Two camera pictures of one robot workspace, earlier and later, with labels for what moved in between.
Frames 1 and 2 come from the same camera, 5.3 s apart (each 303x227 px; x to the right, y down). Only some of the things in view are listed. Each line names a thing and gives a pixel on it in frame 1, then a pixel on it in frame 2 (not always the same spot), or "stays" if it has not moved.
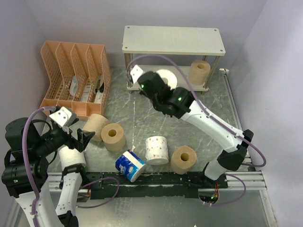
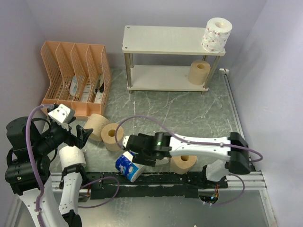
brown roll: (113, 135) stays
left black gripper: (80, 142) stays
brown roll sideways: (94, 123) stays
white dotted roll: (172, 80) to (216, 35)
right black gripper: (141, 91) to (142, 159)
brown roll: (199, 72) stays
